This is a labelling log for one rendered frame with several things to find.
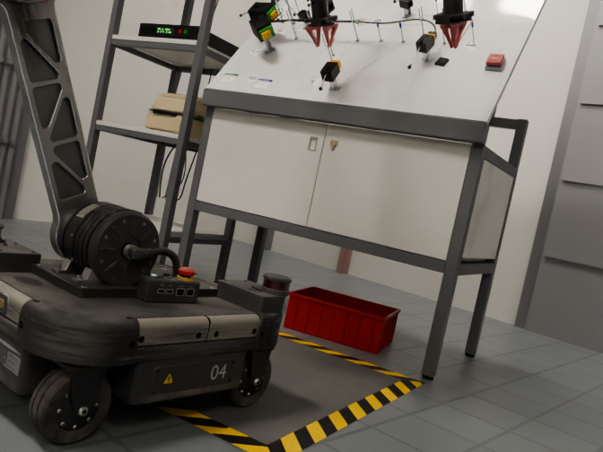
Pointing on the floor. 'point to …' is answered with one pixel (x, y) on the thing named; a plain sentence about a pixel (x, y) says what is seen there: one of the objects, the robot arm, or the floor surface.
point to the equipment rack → (159, 47)
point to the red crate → (341, 318)
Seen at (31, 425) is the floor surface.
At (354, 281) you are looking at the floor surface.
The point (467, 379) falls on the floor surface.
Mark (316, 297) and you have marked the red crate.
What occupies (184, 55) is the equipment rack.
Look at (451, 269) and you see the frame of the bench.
